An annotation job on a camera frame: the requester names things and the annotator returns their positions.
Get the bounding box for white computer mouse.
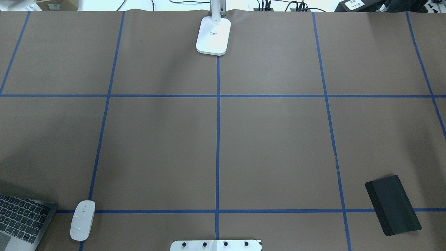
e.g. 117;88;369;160
70;200;95;241

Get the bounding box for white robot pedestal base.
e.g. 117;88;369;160
170;239;262;251

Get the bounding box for black mouse pad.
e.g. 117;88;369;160
365;175;422;236

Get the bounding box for grey laptop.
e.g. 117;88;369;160
0;194;58;251

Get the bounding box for white desk lamp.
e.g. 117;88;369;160
195;0;232;56

